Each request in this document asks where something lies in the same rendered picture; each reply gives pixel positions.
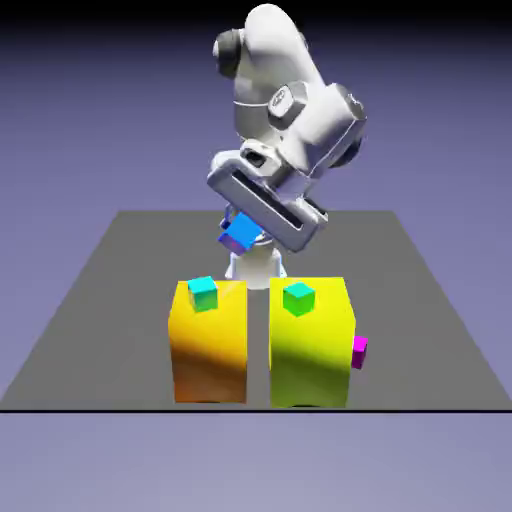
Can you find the small blue cube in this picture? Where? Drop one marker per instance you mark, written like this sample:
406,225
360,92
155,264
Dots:
242,232

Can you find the small green cube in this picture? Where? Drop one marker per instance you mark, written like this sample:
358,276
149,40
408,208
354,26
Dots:
298,299

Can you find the small magenta cube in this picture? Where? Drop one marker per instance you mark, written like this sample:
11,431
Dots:
358,352

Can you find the small cyan cube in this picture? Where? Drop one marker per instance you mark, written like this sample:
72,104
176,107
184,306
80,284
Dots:
202,295

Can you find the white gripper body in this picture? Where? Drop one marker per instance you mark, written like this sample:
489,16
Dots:
260,202

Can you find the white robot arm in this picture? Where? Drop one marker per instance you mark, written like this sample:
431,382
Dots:
276,72

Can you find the large yellow box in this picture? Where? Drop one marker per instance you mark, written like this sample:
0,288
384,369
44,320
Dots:
310,352

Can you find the large orange box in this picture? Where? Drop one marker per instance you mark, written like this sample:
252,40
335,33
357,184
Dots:
208,344

